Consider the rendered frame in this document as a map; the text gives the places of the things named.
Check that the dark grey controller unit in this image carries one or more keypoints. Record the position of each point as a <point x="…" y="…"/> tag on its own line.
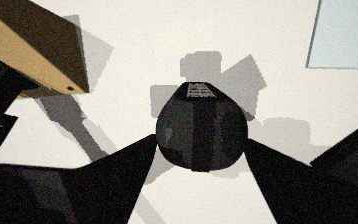
<point x="201" y="128"/>

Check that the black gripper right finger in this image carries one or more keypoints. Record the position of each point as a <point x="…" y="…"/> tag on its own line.
<point x="300" y="194"/>

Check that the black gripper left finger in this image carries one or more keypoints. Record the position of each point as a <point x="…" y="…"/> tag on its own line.
<point x="102" y="192"/>

